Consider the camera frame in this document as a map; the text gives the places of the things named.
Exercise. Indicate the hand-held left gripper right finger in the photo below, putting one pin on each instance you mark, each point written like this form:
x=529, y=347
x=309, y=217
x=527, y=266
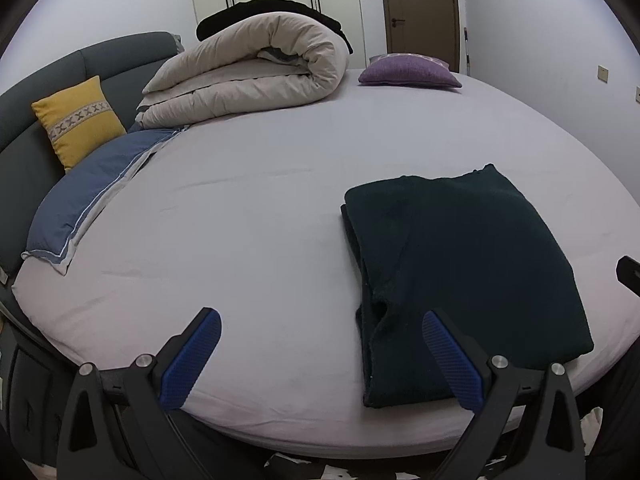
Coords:
x=450, y=365

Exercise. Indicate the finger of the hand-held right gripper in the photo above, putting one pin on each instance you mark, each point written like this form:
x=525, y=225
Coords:
x=631, y=272

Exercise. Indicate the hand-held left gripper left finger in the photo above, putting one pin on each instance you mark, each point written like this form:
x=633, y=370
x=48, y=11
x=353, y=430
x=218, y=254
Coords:
x=192, y=365

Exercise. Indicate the dark green sweater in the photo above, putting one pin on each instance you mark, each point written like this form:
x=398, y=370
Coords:
x=460, y=260

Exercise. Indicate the bed with white sheet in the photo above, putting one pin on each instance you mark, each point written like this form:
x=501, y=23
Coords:
x=240, y=230

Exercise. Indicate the blue pillow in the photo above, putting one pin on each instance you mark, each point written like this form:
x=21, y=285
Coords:
x=85, y=190

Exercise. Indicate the grey upholstered headboard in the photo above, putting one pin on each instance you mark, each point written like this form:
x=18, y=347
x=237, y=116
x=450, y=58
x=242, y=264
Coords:
x=30, y=160

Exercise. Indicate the yellow patterned pillow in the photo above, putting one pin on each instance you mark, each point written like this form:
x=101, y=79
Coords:
x=80, y=120

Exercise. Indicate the beige folded duvet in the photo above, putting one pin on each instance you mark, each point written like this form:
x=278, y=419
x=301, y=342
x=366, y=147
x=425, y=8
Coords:
x=240, y=75

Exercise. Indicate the purple cushion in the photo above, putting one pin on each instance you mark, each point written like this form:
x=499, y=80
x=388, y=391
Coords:
x=407, y=72

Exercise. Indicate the brown door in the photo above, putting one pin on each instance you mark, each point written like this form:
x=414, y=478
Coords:
x=420, y=5

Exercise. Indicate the black cloth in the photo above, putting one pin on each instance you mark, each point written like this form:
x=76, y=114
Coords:
x=225, y=17

